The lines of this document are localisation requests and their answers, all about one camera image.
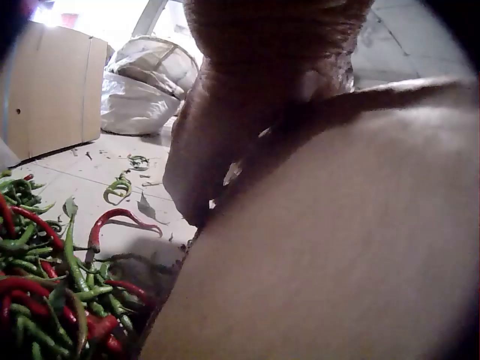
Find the white woven sack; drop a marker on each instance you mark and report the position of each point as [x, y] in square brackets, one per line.
[142, 93]

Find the person's left hand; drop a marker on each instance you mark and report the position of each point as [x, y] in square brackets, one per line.
[262, 56]

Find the dry grey leaf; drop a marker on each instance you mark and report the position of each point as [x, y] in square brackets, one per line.
[147, 207]

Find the brown cardboard box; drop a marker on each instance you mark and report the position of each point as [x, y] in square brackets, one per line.
[48, 90]

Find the curved red chili pepper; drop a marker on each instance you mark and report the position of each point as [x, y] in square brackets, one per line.
[112, 216]

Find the beige cardboard box flap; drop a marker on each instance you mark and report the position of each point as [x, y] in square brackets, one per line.
[337, 225]

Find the pile of red and green chilies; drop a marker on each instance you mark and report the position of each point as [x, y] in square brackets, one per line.
[45, 285]

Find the small green chili stem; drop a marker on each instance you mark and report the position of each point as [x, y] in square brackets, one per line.
[138, 161]

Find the curled green chili pepper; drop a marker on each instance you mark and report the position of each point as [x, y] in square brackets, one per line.
[117, 187]

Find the person's left fingers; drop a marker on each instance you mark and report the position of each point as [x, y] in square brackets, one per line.
[206, 142]

